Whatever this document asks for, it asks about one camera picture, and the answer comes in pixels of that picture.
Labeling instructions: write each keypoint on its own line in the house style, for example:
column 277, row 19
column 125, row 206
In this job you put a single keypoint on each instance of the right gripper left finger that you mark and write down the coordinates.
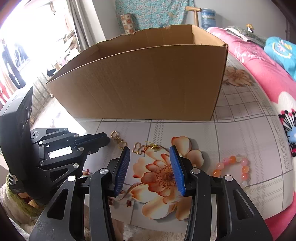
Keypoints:
column 85, row 202

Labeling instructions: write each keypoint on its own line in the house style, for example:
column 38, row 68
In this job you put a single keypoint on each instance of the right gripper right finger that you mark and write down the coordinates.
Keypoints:
column 214, row 197

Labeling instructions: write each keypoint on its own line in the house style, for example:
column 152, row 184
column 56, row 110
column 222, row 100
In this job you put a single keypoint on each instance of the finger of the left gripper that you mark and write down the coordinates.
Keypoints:
column 90, row 147
column 89, row 137

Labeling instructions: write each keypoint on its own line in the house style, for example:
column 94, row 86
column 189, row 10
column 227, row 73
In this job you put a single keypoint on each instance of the gold ring clasp pair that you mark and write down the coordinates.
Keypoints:
column 121, row 143

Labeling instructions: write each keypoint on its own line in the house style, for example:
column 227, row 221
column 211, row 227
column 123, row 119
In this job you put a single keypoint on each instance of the gold butterfly pendant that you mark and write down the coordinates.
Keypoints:
column 139, row 149

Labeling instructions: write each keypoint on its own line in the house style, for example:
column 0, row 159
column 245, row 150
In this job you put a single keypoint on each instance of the gold knot charm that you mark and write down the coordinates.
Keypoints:
column 153, row 146

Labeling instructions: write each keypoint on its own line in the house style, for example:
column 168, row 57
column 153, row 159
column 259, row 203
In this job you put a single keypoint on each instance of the floral table cloth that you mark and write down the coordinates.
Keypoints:
column 245, row 125

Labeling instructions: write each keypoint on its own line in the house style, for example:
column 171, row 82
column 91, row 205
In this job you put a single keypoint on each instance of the brown cardboard box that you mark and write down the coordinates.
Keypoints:
column 171, row 73

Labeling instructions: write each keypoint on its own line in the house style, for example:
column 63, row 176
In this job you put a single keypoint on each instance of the grey curtain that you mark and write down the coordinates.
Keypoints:
column 88, row 29

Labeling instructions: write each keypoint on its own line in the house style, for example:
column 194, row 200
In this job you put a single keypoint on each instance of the teal floral hanging cloth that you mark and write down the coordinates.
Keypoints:
column 153, row 13

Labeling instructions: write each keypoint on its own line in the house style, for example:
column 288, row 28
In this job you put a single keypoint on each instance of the pink floral quilt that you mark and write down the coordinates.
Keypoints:
column 280, row 88

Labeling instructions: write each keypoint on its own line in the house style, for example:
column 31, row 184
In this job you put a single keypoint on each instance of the blue water bottle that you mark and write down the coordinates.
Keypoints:
column 208, row 17

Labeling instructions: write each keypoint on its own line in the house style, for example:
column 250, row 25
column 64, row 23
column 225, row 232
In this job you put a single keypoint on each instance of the blue cartoon blanket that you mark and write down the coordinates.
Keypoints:
column 283, row 52

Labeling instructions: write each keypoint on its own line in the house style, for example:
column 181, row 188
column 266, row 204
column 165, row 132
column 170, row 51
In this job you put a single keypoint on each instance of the black camera module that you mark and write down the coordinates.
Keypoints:
column 15, row 131

